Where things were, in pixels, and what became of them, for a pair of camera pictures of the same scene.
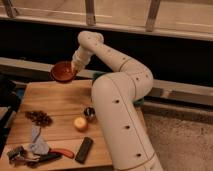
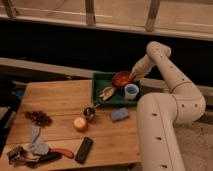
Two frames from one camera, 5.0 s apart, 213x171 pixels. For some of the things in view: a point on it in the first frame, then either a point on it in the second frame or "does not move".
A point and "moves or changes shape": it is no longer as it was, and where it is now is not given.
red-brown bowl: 63,72 moves or changes shape
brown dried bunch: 39,118 does not move
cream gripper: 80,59 → 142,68
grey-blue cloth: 38,146 does not move
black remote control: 84,149 does not move
